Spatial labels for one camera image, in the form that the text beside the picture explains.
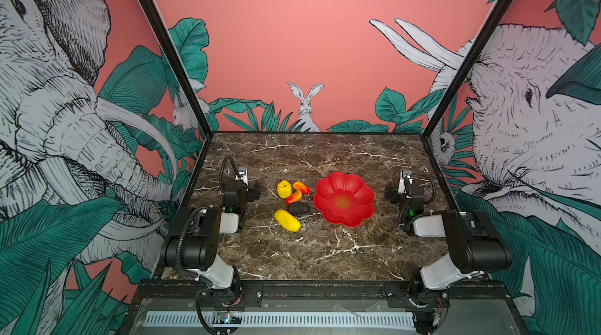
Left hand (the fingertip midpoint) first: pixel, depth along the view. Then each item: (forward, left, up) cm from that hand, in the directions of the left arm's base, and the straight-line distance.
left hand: (242, 176), depth 94 cm
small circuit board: (-47, 0, -7) cm, 47 cm away
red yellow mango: (-8, -21, -6) cm, 23 cm away
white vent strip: (-48, -17, -8) cm, 52 cm away
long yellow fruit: (-18, -18, -4) cm, 26 cm away
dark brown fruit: (-13, -23, -4) cm, 27 cm away
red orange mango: (-3, -25, -6) cm, 26 cm away
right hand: (-4, -64, 0) cm, 64 cm away
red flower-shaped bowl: (-8, -42, -8) cm, 43 cm away
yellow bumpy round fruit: (-5, -17, -2) cm, 18 cm away
